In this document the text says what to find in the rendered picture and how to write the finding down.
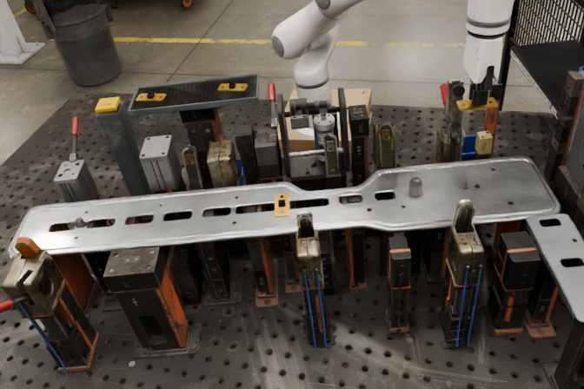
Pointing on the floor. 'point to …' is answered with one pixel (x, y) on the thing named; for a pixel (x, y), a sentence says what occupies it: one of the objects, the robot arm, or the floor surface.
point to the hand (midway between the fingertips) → (478, 94)
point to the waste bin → (78, 26)
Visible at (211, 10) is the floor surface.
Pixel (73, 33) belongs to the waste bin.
